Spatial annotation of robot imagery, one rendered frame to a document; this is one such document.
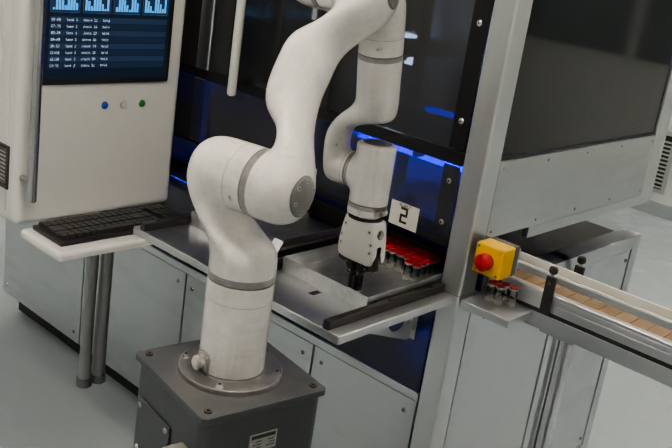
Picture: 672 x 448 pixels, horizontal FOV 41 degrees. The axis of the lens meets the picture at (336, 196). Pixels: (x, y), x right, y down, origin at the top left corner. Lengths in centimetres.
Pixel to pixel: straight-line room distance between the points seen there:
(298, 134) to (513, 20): 65
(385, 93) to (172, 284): 130
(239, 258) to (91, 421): 169
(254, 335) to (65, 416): 165
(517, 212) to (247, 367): 87
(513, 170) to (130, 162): 109
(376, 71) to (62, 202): 108
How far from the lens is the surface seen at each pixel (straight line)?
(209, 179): 152
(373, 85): 178
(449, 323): 214
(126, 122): 256
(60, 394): 329
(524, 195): 221
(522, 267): 216
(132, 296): 306
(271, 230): 234
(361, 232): 190
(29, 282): 363
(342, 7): 155
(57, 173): 248
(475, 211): 204
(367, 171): 185
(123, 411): 320
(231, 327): 158
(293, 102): 151
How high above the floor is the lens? 166
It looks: 17 degrees down
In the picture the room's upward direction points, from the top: 8 degrees clockwise
